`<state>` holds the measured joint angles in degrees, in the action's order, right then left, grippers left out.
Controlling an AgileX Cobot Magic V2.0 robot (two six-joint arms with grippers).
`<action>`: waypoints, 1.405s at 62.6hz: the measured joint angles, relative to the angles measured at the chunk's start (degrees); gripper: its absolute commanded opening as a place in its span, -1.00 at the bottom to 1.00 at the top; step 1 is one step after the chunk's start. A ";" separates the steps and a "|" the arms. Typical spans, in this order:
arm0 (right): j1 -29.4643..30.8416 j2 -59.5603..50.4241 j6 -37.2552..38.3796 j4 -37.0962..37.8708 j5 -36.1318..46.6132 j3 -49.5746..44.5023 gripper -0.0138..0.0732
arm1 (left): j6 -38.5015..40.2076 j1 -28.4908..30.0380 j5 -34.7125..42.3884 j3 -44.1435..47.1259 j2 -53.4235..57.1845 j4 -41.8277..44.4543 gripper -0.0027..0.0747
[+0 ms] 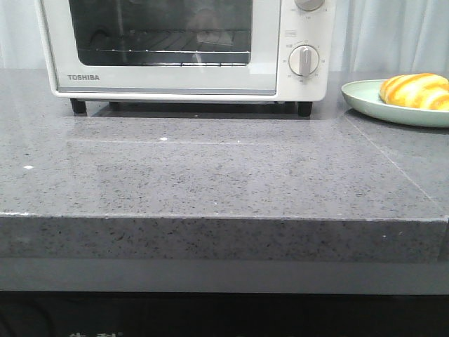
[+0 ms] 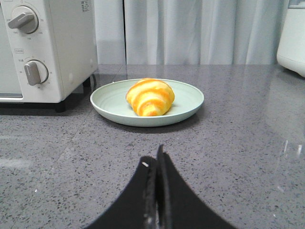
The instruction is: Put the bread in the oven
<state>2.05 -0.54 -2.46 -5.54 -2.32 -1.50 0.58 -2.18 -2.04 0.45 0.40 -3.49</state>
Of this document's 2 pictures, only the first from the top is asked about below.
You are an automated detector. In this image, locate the glass oven door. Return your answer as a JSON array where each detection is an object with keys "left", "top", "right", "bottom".
[{"left": 36, "top": 1, "right": 281, "bottom": 95}]

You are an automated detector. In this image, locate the yellow striped bread roll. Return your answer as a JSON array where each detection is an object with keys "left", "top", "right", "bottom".
[{"left": 379, "top": 73, "right": 448, "bottom": 112}]

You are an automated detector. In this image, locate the white Toshiba toaster oven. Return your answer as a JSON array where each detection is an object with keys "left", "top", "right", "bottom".
[{"left": 36, "top": 0, "right": 337, "bottom": 117}]

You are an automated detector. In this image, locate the lower timer knob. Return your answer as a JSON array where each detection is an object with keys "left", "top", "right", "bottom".
[{"left": 288, "top": 45, "right": 319, "bottom": 77}]

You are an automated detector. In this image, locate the light green plate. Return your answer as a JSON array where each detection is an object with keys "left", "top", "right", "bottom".
[{"left": 341, "top": 79, "right": 448, "bottom": 128}]

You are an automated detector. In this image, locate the upper temperature knob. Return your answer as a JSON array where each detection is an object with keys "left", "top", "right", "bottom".
[{"left": 295, "top": 0, "right": 325, "bottom": 11}]

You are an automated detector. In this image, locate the metal wire oven rack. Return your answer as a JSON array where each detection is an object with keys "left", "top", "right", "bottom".
[{"left": 78, "top": 29, "right": 251, "bottom": 66}]

